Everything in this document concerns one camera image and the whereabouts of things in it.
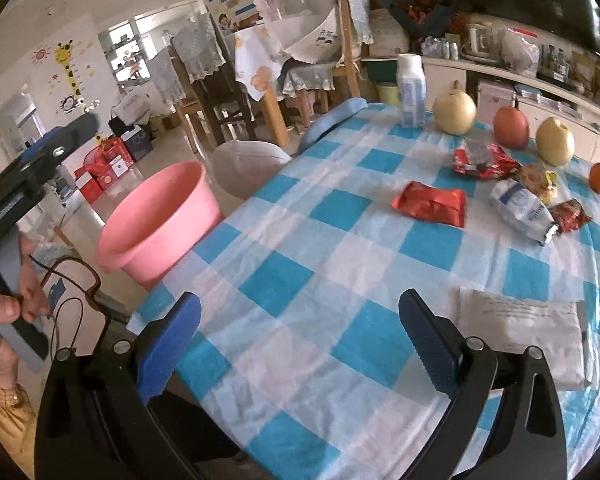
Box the dark flower bouquet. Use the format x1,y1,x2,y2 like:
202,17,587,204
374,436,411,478
379,0,454,39

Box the giraffe height wall sticker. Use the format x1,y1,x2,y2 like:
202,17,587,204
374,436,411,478
52,39,104,144

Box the dining table with cloth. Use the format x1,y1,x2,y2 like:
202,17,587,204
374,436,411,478
232,22,342,149

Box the green waste bin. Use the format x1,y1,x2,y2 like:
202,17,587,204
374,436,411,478
376,81,400,107

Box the white mesh food cover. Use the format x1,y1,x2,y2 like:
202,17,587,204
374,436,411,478
252,0,341,64

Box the person's left hand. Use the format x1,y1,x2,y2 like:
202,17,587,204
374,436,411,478
0,237,48,390

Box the wooden dining chair dark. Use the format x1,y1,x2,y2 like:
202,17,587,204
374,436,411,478
171,12,257,145

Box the pink plastic basin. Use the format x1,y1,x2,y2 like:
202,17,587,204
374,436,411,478
97,160,223,290

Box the yellow pear left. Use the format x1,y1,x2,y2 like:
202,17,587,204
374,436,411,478
432,80,477,136

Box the red snack wrapper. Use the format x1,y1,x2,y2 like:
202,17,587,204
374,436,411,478
391,181,467,228

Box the white milk bottle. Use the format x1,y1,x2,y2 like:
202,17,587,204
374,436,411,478
396,53,426,128

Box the white TV cabinet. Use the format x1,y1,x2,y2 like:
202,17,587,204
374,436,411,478
422,58,600,162

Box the yellow pear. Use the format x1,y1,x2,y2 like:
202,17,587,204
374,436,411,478
535,117,574,167
432,80,477,136

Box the blue white checkered tablecloth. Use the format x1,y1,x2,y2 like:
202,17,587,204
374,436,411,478
129,103,600,479

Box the red gift boxes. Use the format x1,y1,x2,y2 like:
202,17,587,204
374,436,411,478
74,126,152,204

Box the red apple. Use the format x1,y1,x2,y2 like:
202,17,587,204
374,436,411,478
493,106,530,150

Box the wooden chair with towel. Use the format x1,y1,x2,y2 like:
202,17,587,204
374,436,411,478
332,0,374,98

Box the white blue bag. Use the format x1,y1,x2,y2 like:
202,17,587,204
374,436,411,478
490,179,559,245

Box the red yellow patterned wrapper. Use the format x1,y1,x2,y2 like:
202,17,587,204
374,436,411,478
510,162,558,205

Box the red candy wrapper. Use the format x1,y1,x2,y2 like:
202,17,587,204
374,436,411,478
452,139,521,180

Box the yellow pear right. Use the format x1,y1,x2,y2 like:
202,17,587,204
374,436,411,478
535,117,574,167

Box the grey white snack packet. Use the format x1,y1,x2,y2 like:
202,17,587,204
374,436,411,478
455,287,591,391

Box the small dark red wrapper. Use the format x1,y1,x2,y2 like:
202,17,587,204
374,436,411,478
550,198,592,234

